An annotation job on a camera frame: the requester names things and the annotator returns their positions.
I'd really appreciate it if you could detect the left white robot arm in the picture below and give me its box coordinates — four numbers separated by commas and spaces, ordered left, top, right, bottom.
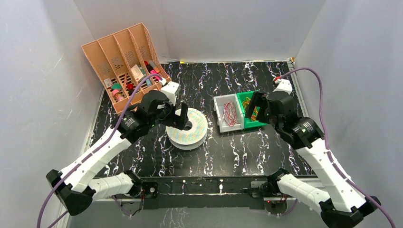
46, 90, 189, 216

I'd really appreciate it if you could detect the pink tape roll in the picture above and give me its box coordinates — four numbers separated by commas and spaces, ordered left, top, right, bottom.
111, 83, 125, 102

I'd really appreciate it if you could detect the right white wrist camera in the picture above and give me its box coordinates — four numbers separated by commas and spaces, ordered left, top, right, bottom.
273, 76, 293, 95

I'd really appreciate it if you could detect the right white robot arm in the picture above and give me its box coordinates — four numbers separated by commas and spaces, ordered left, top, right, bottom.
245, 91, 379, 228

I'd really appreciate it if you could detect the white perforated filament spool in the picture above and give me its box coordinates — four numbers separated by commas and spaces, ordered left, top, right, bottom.
166, 108, 208, 151

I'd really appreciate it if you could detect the peach desk file organizer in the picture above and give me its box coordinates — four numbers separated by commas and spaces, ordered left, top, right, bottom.
82, 23, 171, 114

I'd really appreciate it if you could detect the green plastic bin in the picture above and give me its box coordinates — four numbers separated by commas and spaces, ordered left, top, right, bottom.
237, 91, 268, 130

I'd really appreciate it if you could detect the yellow and red wire bundle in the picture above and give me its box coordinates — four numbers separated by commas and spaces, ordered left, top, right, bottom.
241, 96, 261, 122

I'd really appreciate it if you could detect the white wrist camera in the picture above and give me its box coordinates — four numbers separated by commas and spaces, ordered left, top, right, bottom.
273, 76, 293, 95
159, 78, 181, 106

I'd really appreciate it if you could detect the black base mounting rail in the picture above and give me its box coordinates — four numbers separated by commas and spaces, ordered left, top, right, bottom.
142, 176, 287, 209

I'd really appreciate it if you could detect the white label box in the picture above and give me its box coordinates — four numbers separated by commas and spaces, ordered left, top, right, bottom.
131, 65, 144, 82

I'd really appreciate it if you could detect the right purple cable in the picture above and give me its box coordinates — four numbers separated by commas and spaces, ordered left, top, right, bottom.
277, 66, 396, 228

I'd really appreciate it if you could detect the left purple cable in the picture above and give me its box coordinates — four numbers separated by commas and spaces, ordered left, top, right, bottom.
37, 74, 164, 228

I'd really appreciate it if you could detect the purple cable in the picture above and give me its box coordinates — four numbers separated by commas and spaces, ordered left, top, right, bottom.
277, 66, 396, 228
37, 74, 164, 228

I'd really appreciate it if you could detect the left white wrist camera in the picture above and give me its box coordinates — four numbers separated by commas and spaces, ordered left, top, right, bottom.
159, 78, 181, 106

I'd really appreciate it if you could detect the white plastic bin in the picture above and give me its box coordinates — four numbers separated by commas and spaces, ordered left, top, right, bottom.
213, 94, 244, 133

